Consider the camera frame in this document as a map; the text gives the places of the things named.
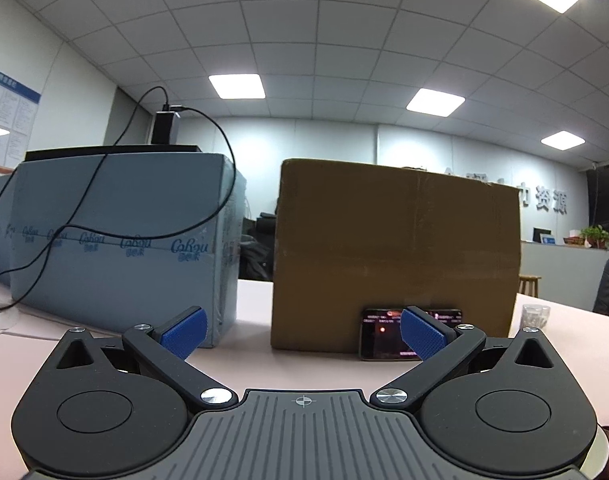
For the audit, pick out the white round plate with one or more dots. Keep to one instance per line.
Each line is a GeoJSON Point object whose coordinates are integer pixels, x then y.
{"type": "Point", "coordinates": [598, 455]}

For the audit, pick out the large light blue carton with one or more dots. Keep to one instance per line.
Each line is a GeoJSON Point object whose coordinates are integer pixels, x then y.
{"type": "Point", "coordinates": [119, 270]}

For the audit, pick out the wall lettering sign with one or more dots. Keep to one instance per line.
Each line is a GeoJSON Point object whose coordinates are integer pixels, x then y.
{"type": "Point", "coordinates": [544, 199]}

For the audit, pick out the black smartphone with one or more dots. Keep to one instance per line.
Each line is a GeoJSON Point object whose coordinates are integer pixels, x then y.
{"type": "Point", "coordinates": [382, 335]}

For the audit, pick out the wall poster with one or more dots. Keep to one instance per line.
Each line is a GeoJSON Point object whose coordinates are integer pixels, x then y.
{"type": "Point", "coordinates": [9, 115]}

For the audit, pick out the small computer monitor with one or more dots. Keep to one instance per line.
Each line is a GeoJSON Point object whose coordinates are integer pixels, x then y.
{"type": "Point", "coordinates": [542, 236]}

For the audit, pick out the white reception counter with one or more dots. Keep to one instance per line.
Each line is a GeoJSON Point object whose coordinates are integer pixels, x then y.
{"type": "Point", "coordinates": [564, 272]}

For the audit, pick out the flat black device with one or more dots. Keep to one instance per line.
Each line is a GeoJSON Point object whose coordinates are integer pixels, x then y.
{"type": "Point", "coordinates": [114, 152]}

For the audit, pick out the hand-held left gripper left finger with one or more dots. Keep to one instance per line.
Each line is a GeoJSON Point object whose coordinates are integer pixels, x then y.
{"type": "Point", "coordinates": [187, 334]}

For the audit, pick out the brown cardboard box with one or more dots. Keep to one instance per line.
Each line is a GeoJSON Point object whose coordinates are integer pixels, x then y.
{"type": "Point", "coordinates": [394, 250]}

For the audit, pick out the black power adapter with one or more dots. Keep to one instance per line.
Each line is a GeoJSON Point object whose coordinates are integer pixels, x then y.
{"type": "Point", "coordinates": [164, 129]}

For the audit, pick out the wooden stool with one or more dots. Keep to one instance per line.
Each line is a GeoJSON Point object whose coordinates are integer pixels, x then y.
{"type": "Point", "coordinates": [529, 284]}

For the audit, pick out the clear cotton swab jar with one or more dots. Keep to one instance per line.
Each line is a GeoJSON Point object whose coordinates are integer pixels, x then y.
{"type": "Point", "coordinates": [535, 316]}

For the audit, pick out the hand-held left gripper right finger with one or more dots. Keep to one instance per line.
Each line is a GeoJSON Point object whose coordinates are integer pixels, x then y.
{"type": "Point", "coordinates": [420, 334]}

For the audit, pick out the potted plant red pot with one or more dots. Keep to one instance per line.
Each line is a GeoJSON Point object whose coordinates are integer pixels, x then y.
{"type": "Point", "coordinates": [595, 236]}

